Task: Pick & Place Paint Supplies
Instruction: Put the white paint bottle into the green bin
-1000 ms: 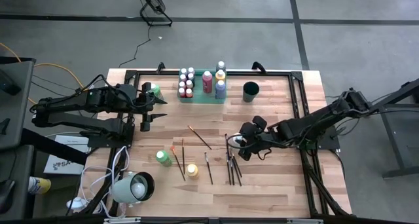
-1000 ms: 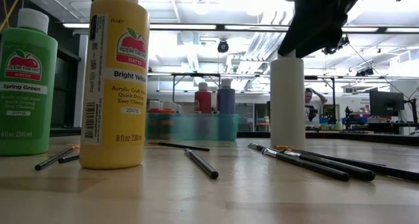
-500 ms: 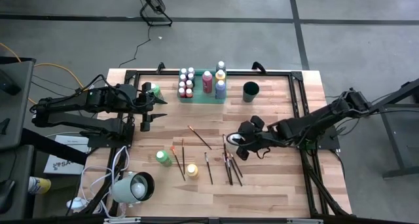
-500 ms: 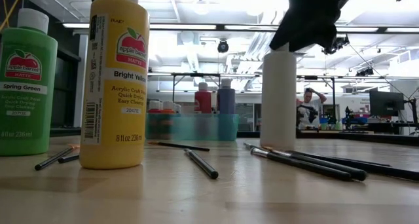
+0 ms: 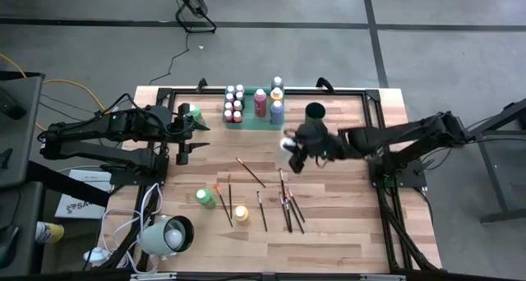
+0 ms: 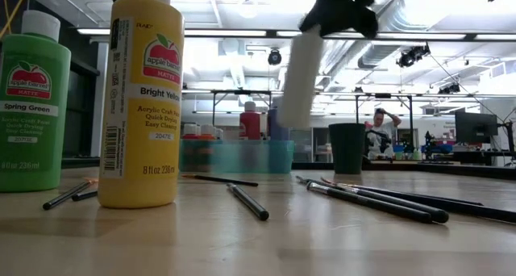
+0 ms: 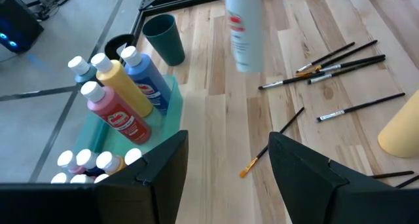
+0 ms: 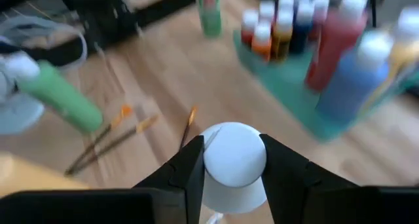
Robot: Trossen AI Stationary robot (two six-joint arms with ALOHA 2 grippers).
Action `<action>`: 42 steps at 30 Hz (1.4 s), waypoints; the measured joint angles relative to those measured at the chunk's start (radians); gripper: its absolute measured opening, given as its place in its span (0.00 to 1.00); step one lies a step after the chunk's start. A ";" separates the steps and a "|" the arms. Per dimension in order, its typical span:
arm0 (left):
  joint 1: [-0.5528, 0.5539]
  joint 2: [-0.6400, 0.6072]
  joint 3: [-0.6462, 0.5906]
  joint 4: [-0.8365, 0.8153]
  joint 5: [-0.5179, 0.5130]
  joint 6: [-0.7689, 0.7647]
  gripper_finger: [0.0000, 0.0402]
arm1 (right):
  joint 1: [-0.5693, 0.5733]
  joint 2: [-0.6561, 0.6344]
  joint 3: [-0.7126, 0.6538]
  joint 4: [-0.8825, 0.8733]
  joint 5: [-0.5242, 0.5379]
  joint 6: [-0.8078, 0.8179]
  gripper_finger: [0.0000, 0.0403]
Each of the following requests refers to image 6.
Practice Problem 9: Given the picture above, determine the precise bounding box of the large white paint bottle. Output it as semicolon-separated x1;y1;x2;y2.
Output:
277;24;325;128

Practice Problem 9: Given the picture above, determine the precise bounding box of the large coral pink paint bottle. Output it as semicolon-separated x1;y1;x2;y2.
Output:
239;100;262;141

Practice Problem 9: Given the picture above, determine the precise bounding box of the large yellow paint bottle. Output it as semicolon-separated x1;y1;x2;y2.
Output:
98;0;186;210

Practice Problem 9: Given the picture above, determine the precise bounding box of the small red paint bottle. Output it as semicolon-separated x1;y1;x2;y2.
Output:
182;123;199;142

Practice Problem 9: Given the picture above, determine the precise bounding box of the large green paint bottle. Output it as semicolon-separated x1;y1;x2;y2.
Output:
0;9;73;193

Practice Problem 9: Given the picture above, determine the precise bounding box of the long ceiling light bar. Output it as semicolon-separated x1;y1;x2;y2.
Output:
76;27;516;43

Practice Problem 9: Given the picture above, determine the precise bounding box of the person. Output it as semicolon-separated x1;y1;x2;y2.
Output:
364;107;403;161

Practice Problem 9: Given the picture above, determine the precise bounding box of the dark plastic cup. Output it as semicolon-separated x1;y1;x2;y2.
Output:
327;123;367;175

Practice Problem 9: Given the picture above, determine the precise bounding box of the teal translucent plastic bin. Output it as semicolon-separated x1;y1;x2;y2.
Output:
179;139;296;175

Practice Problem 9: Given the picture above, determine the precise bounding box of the black computer monitor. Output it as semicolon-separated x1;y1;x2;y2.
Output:
454;111;500;145

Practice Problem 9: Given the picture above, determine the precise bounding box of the black paintbrush silver ferrule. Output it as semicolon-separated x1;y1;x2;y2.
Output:
305;181;434;225
226;182;270;222

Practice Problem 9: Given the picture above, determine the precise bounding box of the long black paintbrush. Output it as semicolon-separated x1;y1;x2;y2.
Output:
295;174;451;224

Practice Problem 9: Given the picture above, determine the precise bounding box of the black paintbrush copper ferrule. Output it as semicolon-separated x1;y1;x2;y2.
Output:
321;177;485;207

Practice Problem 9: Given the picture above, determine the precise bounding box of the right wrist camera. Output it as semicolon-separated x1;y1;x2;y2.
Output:
353;5;381;40

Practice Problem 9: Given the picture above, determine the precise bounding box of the black ceiling dome camera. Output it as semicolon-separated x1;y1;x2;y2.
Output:
267;48;283;66

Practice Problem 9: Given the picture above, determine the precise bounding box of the black metal workstation frame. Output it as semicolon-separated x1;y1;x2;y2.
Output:
211;89;273;127
353;92;415;126

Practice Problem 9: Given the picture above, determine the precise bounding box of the yellow power cable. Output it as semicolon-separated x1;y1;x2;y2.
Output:
0;0;30;40

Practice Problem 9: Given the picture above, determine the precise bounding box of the black aluminium table frame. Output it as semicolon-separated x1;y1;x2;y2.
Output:
60;156;516;182

